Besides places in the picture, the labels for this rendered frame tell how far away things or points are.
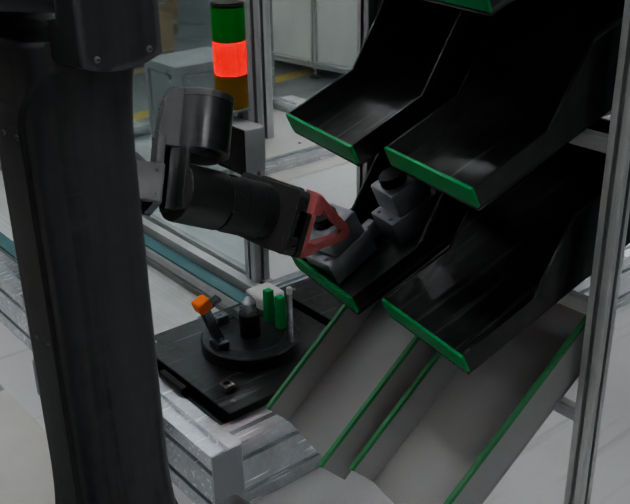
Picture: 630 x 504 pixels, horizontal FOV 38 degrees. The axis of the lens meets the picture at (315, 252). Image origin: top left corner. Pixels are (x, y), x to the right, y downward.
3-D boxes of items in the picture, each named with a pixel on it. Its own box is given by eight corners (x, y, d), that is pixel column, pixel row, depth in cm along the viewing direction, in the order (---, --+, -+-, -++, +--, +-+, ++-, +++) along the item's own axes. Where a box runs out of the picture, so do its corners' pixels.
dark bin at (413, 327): (468, 375, 83) (443, 319, 79) (388, 316, 94) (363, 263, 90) (683, 200, 90) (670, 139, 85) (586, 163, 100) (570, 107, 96)
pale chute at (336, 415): (345, 481, 101) (319, 466, 98) (289, 421, 112) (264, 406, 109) (498, 277, 102) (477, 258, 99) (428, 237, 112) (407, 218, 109)
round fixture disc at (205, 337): (238, 383, 122) (238, 370, 122) (183, 343, 132) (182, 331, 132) (319, 348, 130) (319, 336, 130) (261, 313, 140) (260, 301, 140)
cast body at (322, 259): (339, 286, 98) (313, 237, 94) (313, 275, 102) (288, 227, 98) (391, 237, 101) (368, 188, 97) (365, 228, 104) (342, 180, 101)
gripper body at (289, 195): (256, 174, 97) (198, 159, 92) (316, 194, 89) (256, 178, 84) (240, 233, 97) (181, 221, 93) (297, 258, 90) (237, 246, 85)
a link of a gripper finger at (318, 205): (328, 192, 100) (261, 174, 94) (371, 206, 95) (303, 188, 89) (311, 252, 101) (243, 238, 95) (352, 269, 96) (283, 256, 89)
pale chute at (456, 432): (445, 555, 90) (419, 541, 88) (372, 481, 101) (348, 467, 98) (616, 328, 91) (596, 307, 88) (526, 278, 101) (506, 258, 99)
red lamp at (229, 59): (226, 79, 134) (224, 45, 132) (207, 73, 138) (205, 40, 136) (254, 73, 137) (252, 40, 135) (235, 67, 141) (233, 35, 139)
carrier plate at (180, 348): (230, 427, 117) (229, 413, 116) (136, 353, 134) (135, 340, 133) (369, 362, 131) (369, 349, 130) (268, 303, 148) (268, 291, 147)
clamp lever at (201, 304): (218, 346, 126) (197, 307, 122) (209, 341, 127) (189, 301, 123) (237, 330, 127) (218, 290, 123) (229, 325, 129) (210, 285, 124)
